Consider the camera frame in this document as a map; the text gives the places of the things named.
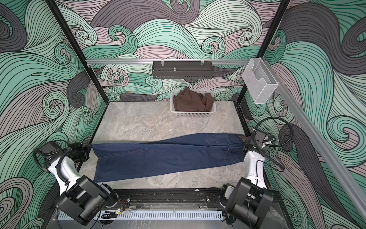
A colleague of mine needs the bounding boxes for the blue denim trousers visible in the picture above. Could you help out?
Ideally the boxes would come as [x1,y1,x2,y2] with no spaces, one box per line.
[92,133,245,182]

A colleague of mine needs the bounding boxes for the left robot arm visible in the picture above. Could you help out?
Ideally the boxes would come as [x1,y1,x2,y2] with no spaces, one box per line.
[32,140,118,226]

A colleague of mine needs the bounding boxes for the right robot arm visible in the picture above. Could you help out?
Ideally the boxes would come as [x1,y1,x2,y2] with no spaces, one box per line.
[220,117,293,229]

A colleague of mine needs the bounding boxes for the brown trousers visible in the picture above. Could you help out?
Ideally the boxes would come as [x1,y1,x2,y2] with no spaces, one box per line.
[173,88,215,112]

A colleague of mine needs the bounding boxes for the white plastic laundry basket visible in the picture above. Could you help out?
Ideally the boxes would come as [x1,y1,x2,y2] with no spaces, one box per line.
[170,90,217,117]

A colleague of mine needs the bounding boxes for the black perforated metal tray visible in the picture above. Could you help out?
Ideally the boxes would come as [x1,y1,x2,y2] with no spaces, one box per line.
[152,61,214,79]

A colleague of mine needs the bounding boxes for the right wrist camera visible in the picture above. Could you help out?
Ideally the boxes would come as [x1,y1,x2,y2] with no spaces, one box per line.
[252,130,276,148]

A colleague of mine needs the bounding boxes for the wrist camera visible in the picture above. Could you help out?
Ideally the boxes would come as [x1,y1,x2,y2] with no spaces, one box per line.
[252,130,276,148]
[35,141,62,156]

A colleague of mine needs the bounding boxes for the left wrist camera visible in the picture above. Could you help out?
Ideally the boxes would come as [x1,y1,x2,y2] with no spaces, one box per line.
[35,141,62,156]

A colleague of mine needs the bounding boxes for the clear plastic wall bin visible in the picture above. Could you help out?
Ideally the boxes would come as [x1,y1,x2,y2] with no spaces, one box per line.
[242,58,278,104]

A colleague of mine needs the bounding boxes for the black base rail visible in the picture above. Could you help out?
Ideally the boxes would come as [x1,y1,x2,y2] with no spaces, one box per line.
[106,185,232,209]

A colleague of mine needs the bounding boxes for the white slotted cable duct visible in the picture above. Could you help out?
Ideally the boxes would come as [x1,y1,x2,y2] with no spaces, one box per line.
[58,210,224,221]

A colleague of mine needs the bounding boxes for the aluminium rail back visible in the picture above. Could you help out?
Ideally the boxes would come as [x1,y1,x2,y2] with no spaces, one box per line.
[86,58,250,65]

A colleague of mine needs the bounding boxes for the aluminium rail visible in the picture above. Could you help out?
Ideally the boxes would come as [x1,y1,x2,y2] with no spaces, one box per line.
[264,60,366,219]
[86,58,250,65]

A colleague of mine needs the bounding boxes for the aluminium rail right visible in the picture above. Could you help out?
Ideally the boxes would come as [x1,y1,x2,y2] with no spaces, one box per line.
[264,60,366,219]

